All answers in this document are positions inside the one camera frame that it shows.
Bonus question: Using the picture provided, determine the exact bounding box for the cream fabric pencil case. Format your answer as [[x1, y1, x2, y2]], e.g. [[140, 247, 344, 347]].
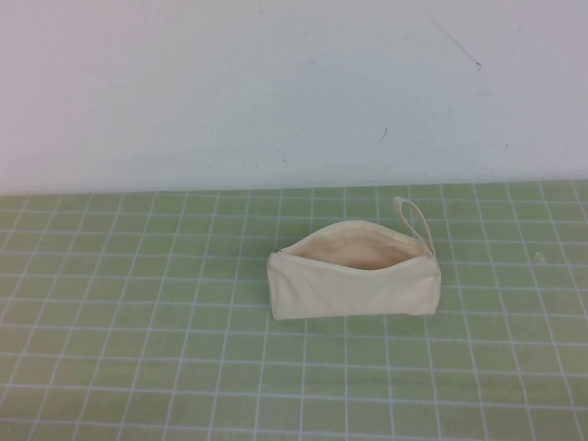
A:
[[266, 195, 442, 322]]

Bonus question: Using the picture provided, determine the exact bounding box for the green grid cutting mat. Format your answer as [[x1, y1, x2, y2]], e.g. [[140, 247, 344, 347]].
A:
[[0, 181, 588, 441]]

